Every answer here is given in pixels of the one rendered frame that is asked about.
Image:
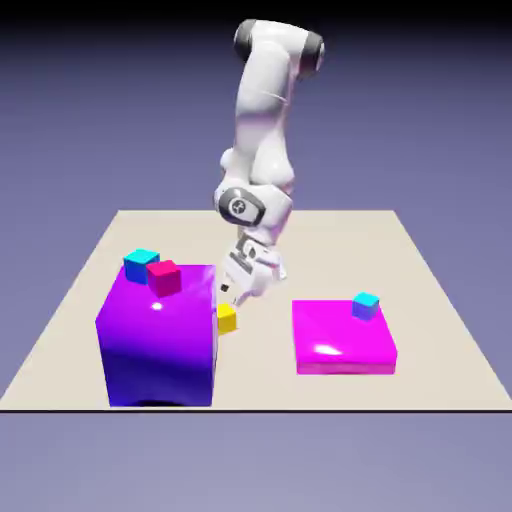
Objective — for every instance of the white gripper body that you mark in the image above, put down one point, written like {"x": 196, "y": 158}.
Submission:
{"x": 250, "y": 276}

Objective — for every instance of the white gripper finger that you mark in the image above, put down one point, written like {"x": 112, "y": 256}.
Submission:
{"x": 242, "y": 298}
{"x": 225, "y": 286}

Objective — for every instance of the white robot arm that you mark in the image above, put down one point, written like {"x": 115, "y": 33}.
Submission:
{"x": 262, "y": 120}

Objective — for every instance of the small yellow cube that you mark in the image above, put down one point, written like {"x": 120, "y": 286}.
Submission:
{"x": 226, "y": 318}

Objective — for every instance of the small red cube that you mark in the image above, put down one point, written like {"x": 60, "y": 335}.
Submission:
{"x": 164, "y": 278}

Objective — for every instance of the small cyan cube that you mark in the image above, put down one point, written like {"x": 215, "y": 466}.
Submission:
{"x": 136, "y": 264}
{"x": 364, "y": 306}

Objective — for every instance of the large purple box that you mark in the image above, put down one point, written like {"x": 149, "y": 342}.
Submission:
{"x": 160, "y": 340}

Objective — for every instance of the large magenta box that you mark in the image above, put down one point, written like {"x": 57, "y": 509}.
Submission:
{"x": 340, "y": 336}

